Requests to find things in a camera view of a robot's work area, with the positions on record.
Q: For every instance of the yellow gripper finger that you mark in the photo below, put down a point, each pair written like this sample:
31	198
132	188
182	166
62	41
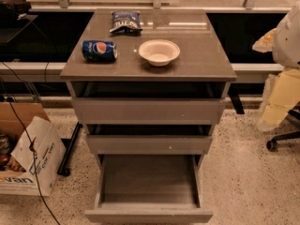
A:
281	93
264	44

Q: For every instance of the blue pepsi can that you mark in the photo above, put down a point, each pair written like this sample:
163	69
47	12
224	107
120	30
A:
98	50

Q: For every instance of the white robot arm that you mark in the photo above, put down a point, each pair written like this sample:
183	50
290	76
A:
286	44

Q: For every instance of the grey top drawer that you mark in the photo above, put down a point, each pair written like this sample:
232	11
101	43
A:
148	111

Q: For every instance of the grey drawer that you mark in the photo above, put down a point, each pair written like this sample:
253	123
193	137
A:
149	189
148	111
149	139

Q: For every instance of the grey drawer cabinet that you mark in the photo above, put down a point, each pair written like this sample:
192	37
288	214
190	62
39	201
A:
163	94

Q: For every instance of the grey bottom drawer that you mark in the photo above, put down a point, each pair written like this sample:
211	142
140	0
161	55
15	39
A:
149	189

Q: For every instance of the grey middle drawer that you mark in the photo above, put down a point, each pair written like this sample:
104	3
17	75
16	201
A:
149	139

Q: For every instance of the white paper bowl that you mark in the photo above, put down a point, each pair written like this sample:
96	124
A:
159	52

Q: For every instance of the blue chip bag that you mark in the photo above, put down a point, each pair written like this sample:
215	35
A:
125	22

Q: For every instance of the black table leg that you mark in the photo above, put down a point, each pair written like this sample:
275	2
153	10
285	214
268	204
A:
69	144

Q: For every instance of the black bag on desk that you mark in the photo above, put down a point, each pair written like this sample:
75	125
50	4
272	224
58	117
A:
12	10

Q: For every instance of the cardboard box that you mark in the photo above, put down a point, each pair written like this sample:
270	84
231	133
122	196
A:
37	150

